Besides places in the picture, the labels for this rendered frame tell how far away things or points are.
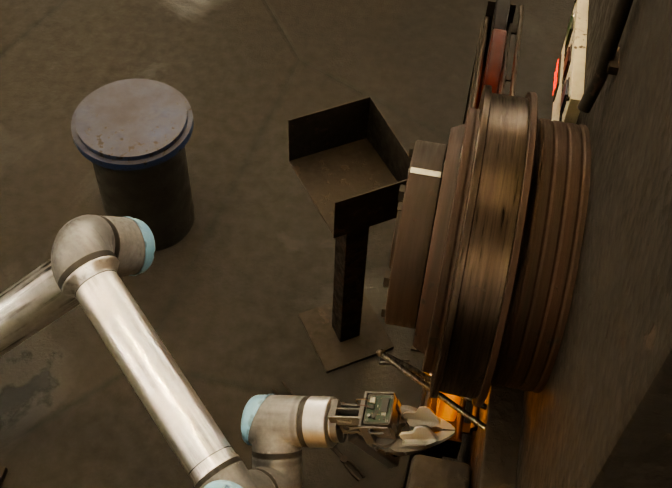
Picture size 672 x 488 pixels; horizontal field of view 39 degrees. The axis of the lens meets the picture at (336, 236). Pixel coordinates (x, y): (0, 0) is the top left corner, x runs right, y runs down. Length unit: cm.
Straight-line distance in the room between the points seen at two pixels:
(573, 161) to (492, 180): 13
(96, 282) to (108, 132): 87
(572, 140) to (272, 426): 74
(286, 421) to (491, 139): 68
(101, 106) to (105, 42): 88
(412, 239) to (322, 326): 137
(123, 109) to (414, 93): 109
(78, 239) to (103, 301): 13
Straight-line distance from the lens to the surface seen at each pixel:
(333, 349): 261
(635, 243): 95
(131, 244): 189
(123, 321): 173
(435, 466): 160
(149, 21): 357
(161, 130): 256
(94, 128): 259
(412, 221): 131
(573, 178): 129
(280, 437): 172
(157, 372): 169
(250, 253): 281
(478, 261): 122
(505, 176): 124
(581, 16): 166
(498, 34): 235
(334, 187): 218
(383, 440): 169
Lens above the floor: 224
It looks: 52 degrees down
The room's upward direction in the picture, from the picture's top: 3 degrees clockwise
